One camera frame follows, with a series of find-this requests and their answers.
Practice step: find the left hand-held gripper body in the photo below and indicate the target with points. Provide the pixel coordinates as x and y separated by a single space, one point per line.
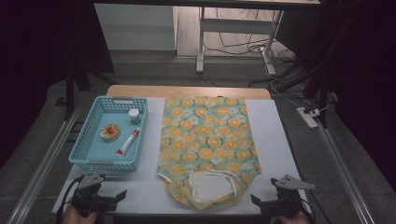
90 194

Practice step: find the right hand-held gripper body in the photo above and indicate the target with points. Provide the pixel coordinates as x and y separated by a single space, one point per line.
288 196

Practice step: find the light blue plastic basket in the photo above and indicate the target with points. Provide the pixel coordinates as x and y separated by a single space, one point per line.
93 149

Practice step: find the red and white tube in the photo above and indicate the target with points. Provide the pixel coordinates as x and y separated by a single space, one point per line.
127 143

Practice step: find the small jar with white lid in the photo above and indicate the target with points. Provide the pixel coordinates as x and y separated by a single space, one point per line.
134 115

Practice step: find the orange print cloth bag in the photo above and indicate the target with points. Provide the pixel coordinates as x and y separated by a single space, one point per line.
205 137

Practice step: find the person's right hand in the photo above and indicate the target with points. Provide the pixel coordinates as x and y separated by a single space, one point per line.
294 220

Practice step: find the person's left hand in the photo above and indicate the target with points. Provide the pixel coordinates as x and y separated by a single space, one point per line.
76 217

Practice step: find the white table mat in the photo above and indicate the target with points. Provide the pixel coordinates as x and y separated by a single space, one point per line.
274 140

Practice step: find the white power strip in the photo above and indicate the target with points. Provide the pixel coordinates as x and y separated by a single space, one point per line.
306 117

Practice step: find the black tripod stand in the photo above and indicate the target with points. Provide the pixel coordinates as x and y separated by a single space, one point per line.
71 77
320 74

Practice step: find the white cabinet panel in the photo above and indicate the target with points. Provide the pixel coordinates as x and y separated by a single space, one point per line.
135 28

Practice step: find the aluminium rail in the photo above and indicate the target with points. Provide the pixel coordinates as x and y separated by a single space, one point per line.
342 174
43 165

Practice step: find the white desk frame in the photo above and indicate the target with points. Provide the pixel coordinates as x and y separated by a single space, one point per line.
236 26

